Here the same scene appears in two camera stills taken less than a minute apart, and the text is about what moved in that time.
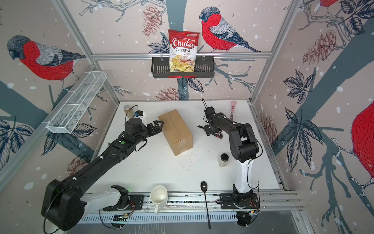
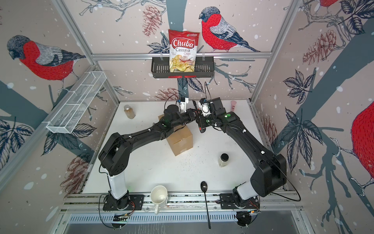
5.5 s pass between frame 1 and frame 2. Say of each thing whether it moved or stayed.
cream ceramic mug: stayed
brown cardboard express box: stayed
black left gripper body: moved
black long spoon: stayed
